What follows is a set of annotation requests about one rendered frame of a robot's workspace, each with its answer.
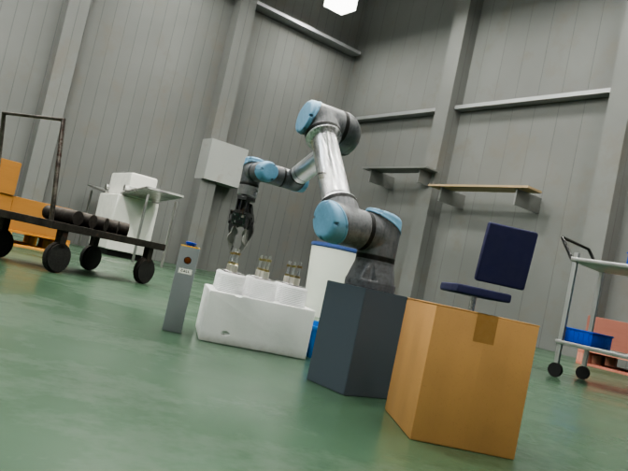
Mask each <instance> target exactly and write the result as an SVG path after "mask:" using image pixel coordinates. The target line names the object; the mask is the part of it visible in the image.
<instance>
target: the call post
mask: <svg viewBox="0 0 628 471"><path fill-rule="evenodd" d="M199 252H200V249H195V248H191V247H186V246H180V250H179V254H178V261H177V265H176V270H175V274H174V277H173V282H172V286H171V291H170V294H169V298H168V303H167V307H166V312H165V315H164V323H163V327H162V330H165V331H169V332H174V333H180V334H181V331H182V327H183V323H184V319H185V314H186V310H187V305H188V302H189V298H190V293H191V289H192V285H193V277H194V273H195V268H196V265H197V261H198V256H199ZM187 257H189V258H190V259H191V262H190V263H189V264H186V263H185V262H184V260H185V258H187Z"/></svg>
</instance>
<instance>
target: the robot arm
mask: <svg viewBox="0 0 628 471"><path fill-rule="evenodd" d="M295 129H296V132H297V133H299V134H300V135H304V136H305V139H306V143H307V145H308V146H309V147H310V148H311V149H312V152H311V153H310V154H309V155H308V156H307V157H305V158H304V159H303V160H302V161H300V162H299V163H298V164H297V165H295V166H294V167H293V168H292V169H288V168H285V167H281V166H278V165H275V164H274V163H272V162H268V161H264V160H262V159H260V158H257V157H250V156H248V157H246V159H245V162H244V164H243V169H242V174H241V179H240V182H239V186H238V190H237V194H238V196H237V201H236V205H235V210H232V209H231V210H230V214H229V219H230V220H229V219H228V223H229V226H228V231H229V234H228V236H227V240H228V246H229V250H230V251H232V249H233V247H234V242H235V237H236V235H237V233H238V231H237V229H236V227H237V228H238V227H239V226H241V227H243V228H244V229H245V230H244V231H243V232H242V240H241V247H240V253H241V252H242V251H243V250H244V249H245V248H246V246H247V245H248V243H249V241H250V238H251V236H252V234H253V230H254V227H253V224H254V223H255V221H254V214H253V206H252V204H250V202H252V203H255V199H254V198H256V196H257V193H258V192H259V191H258V188H259V184H260V182H264V183H268V184H271V185H275V186H278V187H281V188H284V189H288V190H291V191H293V192H299V193H303V192H304V191H305V190H306V189H307V187H308V184H309V180H310V179H311V178H313V177H314V176H316V175H318V181H319V185H320V190H321V201H320V203H319V204H318V205H317V207H316V209H315V212H314V219H313V228H314V231H315V233H316V235H317V237H318V238H319V239H321V240H323V241H326V242H328V243H330V244H334V245H340V246H344V247H348V248H352V249H356V250H357V252H356V257H355V261H354V262H353V264H352V266H351V268H350V271H349V273H348V274H347V275H346V277H345V281H344V283H345V284H349V285H354V286H358V287H363V288H366V289H371V290H376V291H380V292H385V293H392V294H394V291H395V286H394V272H393V266H394V261H395V257H396V252H397V248H398V243H399V238H400V235H401V229H402V221H401V219H400V218H399V217H397V216H396V215H394V214H392V213H390V212H388V211H385V210H381V209H378V208H373V207H368V208H367V209H366V210H362V209H359V206H358V202H357V198H356V197H355V196H354V195H353V194H352V193H350V188H349V184H348V181H347V176H346V172H345V168H344V164H343V160H342V156H347V155H348V154H350V153H351V152H352V151H354V150H355V148H356V147H357V146H358V144H359V142H360V138H361V127H360V124H359V123H358V121H357V119H356V118H355V117H354V116H353V115H352V114H350V113H348V112H346V111H343V110H340V109H338V108H335V107H331V106H328V105H325V104H324V103H322V102H318V101H315V100H310V101H308V102H306V103H305V104H304V106H303V107H302V109H301V110H300V112H299V114H298V117H297V120H296V125H295ZM230 215H231V218H230ZM246 228H247V229H246Z"/></svg>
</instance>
